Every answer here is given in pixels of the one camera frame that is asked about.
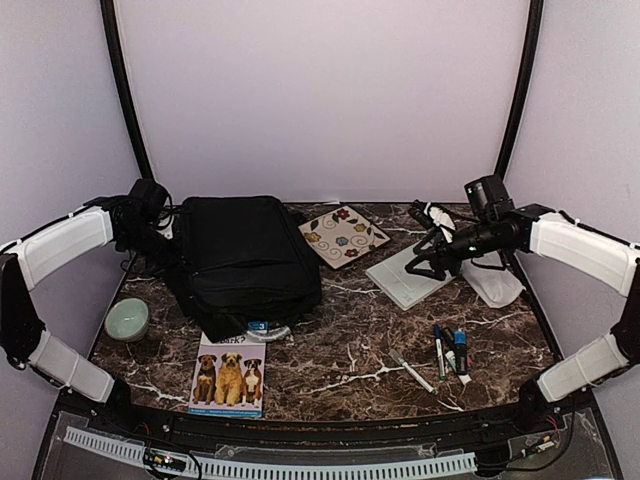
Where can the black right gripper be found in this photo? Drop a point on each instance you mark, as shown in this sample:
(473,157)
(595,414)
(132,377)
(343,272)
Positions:
(438,263)

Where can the grey shrink-wrapped notebook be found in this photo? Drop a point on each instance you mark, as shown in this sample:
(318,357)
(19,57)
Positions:
(404,289)

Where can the black student bag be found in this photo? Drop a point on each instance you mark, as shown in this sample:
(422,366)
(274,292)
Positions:
(241,259)

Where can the dog picture book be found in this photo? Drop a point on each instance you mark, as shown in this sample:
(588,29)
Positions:
(228,378)

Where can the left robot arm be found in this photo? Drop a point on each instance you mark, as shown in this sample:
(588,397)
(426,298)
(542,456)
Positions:
(44,289)

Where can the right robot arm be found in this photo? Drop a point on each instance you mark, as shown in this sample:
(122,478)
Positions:
(550,235)

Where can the white cloth pouch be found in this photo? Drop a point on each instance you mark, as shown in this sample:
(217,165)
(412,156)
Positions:
(497,288)

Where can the blue-capped white marker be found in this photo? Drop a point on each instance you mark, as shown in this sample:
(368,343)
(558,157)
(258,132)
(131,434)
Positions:
(439,353)

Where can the blue-capped black highlighter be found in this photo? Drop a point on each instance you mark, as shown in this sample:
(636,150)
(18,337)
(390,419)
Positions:
(460,340)

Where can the black marker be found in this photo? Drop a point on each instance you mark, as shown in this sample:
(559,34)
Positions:
(450,355)

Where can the clear-capped white pen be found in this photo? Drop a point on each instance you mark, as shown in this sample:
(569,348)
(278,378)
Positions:
(414,374)

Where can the pale green ceramic bowl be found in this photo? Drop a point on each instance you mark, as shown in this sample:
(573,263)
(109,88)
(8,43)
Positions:
(127,320)

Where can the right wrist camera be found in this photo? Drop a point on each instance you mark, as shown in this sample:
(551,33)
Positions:
(489,198)

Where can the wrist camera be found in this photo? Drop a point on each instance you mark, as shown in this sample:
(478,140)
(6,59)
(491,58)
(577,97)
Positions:
(149,199)
(489,198)

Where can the grey slotted cable duct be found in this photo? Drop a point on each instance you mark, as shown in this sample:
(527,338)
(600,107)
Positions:
(167,463)

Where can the right black frame post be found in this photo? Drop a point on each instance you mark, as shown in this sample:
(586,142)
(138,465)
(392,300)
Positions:
(521,88)

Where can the black frame post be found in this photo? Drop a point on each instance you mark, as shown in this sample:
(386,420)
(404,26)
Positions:
(119,72)
(521,88)

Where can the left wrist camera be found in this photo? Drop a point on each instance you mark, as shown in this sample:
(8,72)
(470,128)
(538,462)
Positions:
(149,199)

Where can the black front rail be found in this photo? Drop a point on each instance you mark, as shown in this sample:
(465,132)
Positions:
(488,426)

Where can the left black frame post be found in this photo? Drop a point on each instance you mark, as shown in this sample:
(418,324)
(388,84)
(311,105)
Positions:
(119,72)

